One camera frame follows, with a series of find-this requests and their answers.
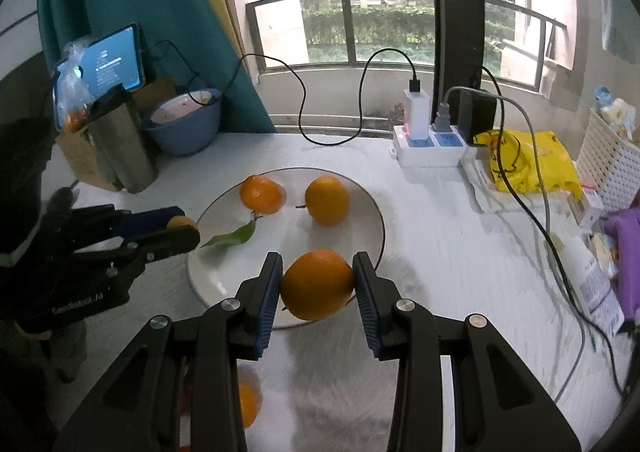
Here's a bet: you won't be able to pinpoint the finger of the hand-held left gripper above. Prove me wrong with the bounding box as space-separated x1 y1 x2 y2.
75 225 202 274
70 205 187 239

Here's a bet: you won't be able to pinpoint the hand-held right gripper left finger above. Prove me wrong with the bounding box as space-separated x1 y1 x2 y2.
52 251 285 452

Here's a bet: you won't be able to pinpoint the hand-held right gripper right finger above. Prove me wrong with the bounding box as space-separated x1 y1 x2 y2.
352 251 584 452

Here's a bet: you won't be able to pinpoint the small orange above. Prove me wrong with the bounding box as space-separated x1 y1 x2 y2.
166 215 199 233

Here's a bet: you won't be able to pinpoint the large orange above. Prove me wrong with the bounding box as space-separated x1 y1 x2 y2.
280 249 355 322

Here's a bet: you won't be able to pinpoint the white plate with dark rim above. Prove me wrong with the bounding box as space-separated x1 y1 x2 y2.
186 167 387 330

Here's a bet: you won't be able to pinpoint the green leaf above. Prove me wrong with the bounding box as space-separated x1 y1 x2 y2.
200 212 264 249

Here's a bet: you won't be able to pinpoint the stainless steel cup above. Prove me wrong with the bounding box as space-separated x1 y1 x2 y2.
86 84 160 194

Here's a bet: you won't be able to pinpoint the cardboard box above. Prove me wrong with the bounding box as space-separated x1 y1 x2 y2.
55 76 177 192

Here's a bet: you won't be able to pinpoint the blue bowl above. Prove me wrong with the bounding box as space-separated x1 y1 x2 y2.
141 88 224 156

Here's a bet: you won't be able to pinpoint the flat tangerine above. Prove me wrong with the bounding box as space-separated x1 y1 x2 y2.
239 175 287 215

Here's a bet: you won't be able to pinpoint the round orange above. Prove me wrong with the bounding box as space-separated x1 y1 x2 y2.
304 175 350 226

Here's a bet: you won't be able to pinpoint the clear plastic bag of oranges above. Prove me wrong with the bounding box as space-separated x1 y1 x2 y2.
52 43 97 134

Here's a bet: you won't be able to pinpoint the tablet with blue screen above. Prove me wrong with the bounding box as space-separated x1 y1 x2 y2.
54 22 147 100

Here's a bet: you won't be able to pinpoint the white power strip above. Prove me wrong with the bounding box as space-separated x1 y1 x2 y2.
391 125 472 168

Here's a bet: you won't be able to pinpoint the white charger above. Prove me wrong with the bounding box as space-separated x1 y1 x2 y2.
403 87 432 141

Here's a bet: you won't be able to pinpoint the black power adapter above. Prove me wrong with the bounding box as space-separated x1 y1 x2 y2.
457 90 499 146

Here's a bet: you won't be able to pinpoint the yellow plastic bag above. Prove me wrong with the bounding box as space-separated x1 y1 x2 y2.
472 129 584 196

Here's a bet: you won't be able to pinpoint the white bottle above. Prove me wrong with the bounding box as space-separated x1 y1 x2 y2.
559 233 627 334

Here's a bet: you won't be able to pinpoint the purple object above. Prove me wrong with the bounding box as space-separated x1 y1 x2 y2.
599 207 640 319

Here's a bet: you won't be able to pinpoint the white plastic basket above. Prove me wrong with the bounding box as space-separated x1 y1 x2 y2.
575 107 640 214

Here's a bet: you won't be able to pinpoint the balcony railing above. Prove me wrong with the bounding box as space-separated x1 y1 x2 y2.
245 0 569 94

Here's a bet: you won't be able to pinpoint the packets in basket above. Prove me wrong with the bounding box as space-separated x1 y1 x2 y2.
592 85 640 139

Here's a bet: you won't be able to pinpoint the black adapter cable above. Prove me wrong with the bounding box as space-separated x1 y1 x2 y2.
469 65 628 397

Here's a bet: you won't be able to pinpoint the black charging cable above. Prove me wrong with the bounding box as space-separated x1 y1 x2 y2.
144 39 422 147

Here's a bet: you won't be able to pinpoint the black window frame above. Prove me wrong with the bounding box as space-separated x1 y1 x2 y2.
429 0 485 129

